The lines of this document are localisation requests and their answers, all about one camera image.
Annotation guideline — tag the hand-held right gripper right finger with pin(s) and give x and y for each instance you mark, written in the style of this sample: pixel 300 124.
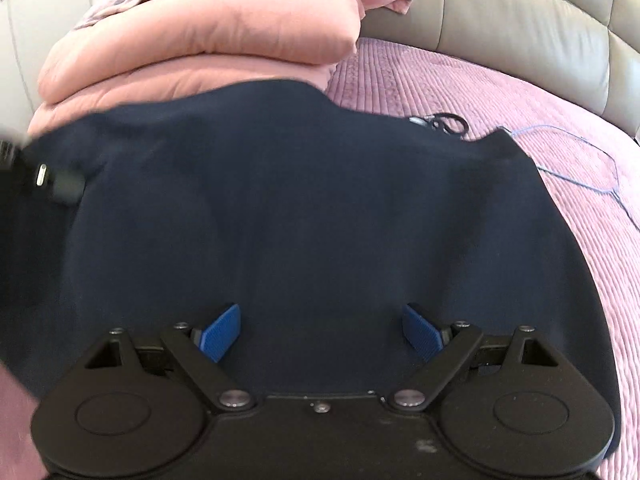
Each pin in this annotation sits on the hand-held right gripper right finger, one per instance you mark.
pixel 422 332

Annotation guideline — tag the beige leather headboard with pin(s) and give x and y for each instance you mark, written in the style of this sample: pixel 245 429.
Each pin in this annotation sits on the beige leather headboard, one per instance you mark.
pixel 510 5

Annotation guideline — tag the folded pink quilt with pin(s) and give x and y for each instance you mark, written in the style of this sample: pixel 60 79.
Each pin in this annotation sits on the folded pink quilt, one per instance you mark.
pixel 200 60

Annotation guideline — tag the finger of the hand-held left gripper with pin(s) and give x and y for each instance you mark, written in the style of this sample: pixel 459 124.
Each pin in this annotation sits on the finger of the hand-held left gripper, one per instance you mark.
pixel 55 182

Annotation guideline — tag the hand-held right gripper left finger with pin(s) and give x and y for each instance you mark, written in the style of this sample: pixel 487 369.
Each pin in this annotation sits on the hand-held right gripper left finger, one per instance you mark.
pixel 220 332

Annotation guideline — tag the black plastic hanger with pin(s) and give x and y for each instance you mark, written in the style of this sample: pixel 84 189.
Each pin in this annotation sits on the black plastic hanger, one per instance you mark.
pixel 447 124

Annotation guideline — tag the navy striped zip hoodie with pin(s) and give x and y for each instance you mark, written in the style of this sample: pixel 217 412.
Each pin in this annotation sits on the navy striped zip hoodie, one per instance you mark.
pixel 310 240

